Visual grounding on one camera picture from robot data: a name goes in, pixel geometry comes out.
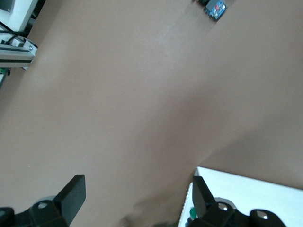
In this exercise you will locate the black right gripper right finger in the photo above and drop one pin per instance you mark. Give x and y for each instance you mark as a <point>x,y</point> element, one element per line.
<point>201,198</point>

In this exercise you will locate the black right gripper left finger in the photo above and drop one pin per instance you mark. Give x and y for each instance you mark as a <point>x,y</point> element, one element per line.
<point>71,198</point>

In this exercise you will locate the green mushroom push button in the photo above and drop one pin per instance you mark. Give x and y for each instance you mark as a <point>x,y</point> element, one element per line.
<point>192,212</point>

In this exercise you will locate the white drawer cabinet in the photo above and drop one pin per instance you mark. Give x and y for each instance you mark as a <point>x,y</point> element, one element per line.
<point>248,194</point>

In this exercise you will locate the red mushroom push button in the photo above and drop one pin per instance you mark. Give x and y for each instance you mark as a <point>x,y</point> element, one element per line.
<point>216,10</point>

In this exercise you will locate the white equipment box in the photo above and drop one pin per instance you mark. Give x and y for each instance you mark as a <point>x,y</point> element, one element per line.
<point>21,16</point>

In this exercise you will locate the aluminium profile frame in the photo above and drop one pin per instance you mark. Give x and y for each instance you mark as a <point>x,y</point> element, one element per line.
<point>14,53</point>

